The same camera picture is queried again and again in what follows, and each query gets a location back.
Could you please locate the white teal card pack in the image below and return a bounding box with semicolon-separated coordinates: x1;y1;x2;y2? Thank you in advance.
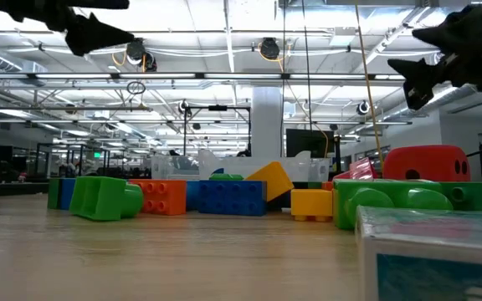
354;204;482;301

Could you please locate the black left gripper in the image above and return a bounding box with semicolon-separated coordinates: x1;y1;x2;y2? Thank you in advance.
0;0;136;58

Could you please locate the orange studded toy brick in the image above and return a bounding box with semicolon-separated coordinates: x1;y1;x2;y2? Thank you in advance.
128;179;188;217

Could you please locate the black background monitor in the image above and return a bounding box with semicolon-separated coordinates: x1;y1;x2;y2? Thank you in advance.
285;128;336;160

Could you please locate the clear plastic bin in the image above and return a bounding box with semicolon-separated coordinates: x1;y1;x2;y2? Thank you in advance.
197;149;313;183
150;153;203;181
307;157;332;183

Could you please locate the black coiled hanging cable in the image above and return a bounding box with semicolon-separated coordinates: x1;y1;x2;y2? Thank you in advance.
300;0;314;131

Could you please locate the yellow hanging cable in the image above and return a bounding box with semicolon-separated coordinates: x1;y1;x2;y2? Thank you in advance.
353;0;384;171

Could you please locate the red foam die cube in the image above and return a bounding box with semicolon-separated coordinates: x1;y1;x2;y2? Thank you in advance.
382;144;472;183

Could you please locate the black background frame rig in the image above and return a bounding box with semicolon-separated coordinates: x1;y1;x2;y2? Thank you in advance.
182;105;253;159

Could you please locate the white building column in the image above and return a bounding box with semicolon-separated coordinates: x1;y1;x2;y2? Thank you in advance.
250;86;285;159

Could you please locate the blue studded toy brick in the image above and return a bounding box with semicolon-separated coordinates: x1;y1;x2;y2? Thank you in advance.
197;179;268;217

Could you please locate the yellow toy block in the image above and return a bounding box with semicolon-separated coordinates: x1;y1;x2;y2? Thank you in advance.
244;161;295;202

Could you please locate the yellow-orange toy brick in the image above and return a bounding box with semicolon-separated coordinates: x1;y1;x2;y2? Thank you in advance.
290;188;334;222

